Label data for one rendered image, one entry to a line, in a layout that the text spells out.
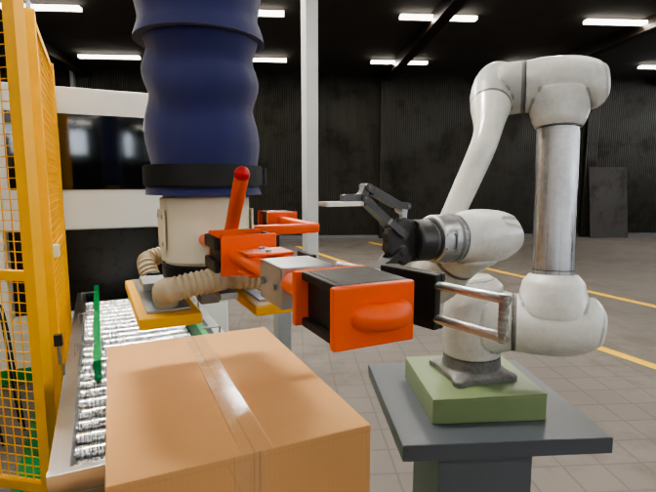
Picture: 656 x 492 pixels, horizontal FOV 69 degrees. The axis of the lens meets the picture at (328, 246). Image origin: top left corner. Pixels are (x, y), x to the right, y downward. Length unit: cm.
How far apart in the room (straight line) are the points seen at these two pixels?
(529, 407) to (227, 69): 104
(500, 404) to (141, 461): 86
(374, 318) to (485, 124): 90
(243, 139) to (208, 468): 54
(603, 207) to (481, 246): 1301
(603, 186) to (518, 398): 1274
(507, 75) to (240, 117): 72
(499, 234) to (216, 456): 60
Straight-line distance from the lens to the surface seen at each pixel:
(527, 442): 128
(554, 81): 134
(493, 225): 92
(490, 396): 130
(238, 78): 90
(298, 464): 81
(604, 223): 1387
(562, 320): 131
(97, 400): 205
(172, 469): 76
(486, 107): 126
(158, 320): 81
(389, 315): 36
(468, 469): 141
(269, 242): 70
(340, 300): 36
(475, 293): 40
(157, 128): 91
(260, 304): 86
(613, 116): 1434
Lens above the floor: 134
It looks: 7 degrees down
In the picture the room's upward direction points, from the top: straight up
